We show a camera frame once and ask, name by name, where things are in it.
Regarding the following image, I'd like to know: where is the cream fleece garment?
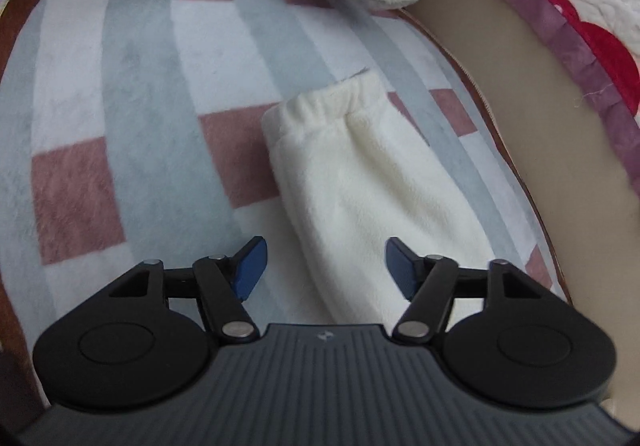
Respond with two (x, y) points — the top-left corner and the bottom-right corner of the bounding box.
(262, 69), (495, 329)

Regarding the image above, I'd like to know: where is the checked grey pink rug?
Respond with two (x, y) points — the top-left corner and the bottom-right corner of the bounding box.
(1, 0), (560, 346)

